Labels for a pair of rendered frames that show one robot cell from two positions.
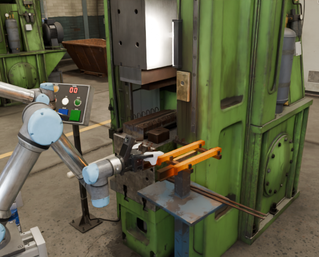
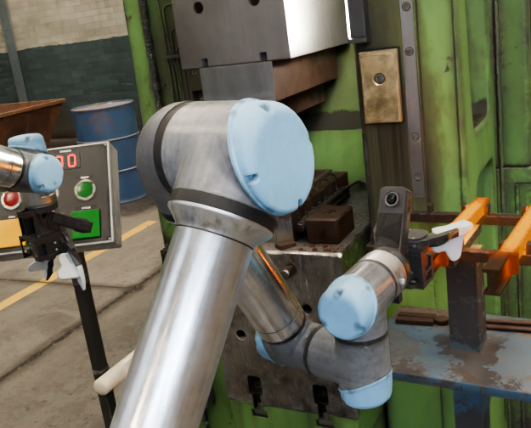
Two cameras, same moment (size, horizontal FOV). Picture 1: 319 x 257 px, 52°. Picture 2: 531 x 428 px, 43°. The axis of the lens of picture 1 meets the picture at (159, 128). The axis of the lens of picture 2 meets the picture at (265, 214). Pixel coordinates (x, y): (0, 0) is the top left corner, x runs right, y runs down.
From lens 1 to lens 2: 0.75 m
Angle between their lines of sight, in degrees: 15
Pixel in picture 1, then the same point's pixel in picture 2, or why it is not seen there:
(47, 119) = (283, 125)
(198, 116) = (429, 152)
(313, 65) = not seen: hidden behind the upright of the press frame
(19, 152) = (202, 255)
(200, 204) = not seen: outside the picture
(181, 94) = (381, 106)
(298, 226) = not seen: outside the picture
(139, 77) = (268, 83)
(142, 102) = not seen: hidden behind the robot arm
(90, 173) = (360, 302)
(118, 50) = (192, 28)
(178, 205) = (486, 368)
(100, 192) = (381, 357)
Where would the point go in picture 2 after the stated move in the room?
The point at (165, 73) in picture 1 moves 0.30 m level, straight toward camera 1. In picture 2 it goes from (309, 73) to (355, 78)
